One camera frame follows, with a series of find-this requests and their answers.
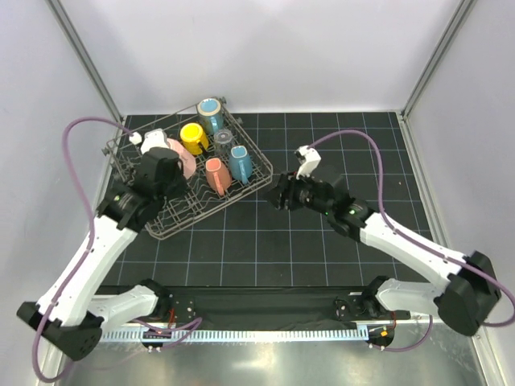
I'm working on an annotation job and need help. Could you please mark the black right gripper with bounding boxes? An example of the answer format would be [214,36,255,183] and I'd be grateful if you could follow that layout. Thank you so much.
[263,166,332,216]

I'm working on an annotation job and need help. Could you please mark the pink mug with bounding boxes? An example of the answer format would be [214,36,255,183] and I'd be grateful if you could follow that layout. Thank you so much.
[205,158,232,197]
[167,138,196,179]

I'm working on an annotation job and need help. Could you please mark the blue flower mug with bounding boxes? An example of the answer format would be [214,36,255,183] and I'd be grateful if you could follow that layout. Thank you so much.
[229,145,253,185]

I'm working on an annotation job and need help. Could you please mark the yellow mug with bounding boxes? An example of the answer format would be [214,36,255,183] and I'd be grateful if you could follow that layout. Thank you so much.
[179,122,209,155]

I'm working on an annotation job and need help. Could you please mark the clear glass cup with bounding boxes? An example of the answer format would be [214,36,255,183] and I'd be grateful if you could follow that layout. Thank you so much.
[213,129,235,159]

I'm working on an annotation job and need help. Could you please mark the blue butterfly mug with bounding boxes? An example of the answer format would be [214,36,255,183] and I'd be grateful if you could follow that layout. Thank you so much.
[196,98,224,135]

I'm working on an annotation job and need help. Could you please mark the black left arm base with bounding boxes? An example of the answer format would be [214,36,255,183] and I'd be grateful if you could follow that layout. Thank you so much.
[156,287,196,325]

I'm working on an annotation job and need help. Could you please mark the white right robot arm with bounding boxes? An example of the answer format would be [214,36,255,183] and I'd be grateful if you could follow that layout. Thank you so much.
[265,172,501,336]

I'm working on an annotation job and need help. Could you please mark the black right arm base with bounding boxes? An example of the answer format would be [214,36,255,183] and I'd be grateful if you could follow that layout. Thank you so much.
[333,294,393,322]

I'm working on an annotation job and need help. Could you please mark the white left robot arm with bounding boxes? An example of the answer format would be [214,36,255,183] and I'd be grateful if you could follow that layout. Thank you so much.
[17,147,188,362]

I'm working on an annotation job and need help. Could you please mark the black grid mat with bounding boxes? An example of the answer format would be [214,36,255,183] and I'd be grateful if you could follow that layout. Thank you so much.
[104,112,431,286]

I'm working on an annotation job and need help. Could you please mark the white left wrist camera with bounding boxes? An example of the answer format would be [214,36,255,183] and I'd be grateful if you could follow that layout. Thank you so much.
[129,129,169,154]

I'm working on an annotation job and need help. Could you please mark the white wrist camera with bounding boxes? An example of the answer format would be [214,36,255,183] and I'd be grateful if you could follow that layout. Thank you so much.
[295,146,321,179]
[129,129,169,154]

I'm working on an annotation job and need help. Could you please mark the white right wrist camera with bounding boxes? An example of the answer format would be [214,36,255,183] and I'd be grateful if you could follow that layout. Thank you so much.
[295,146,321,179]

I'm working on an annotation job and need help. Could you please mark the grey wire dish rack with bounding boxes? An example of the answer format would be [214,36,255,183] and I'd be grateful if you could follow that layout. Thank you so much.
[102,96,273,240]

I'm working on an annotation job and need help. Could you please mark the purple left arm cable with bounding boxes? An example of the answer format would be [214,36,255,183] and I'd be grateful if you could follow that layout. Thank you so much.
[31,116,204,382]

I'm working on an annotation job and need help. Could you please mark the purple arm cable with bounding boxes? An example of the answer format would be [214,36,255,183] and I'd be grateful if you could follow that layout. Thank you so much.
[31,116,204,382]
[311,129,515,354]

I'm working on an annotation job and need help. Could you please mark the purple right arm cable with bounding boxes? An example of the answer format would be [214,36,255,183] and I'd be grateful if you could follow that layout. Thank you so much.
[311,129,515,354]

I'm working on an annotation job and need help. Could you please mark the white slotted cable duct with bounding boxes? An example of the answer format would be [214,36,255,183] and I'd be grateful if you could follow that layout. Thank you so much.
[100,326,369,344]

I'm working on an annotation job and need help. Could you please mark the aluminium frame post left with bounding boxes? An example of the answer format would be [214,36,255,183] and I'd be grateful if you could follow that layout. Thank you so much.
[44,0,123,122]

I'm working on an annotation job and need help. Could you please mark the aluminium frame post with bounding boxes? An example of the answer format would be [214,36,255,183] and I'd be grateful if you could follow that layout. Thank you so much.
[400,0,476,121]
[44,0,123,122]

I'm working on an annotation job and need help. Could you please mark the aluminium frame post right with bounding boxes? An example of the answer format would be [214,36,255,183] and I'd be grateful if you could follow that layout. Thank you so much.
[400,0,476,121]

